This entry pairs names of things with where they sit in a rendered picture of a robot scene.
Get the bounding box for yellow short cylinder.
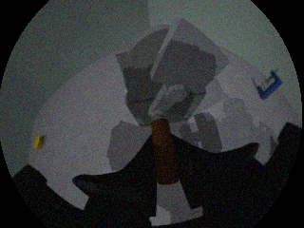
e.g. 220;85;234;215
34;136;45;151

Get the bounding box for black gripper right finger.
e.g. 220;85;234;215
171;133;259;209

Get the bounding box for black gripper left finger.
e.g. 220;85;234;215
72;134;157;218

